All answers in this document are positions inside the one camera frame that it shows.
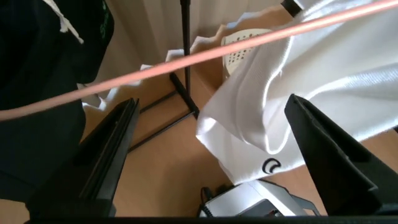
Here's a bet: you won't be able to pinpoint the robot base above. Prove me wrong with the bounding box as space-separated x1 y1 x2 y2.
197 179 321 218

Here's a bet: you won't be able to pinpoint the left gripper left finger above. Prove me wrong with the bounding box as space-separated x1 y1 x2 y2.
24 97 141 218

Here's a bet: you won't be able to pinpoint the white laundry basket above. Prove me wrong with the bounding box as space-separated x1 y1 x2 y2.
221 28 274 78

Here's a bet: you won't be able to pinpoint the pink clothes hanger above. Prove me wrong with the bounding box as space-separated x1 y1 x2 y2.
0 0 398 122

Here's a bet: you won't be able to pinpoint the black shorts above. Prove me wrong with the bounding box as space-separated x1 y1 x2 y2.
0 0 115 203

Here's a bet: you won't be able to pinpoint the black clothes rack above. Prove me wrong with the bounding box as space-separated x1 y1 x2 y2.
127 0 200 153

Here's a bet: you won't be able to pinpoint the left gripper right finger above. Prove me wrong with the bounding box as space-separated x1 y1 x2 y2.
284 94 398 217

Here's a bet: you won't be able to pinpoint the white printed t-shirt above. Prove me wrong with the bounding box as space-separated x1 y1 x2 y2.
195 0 398 185

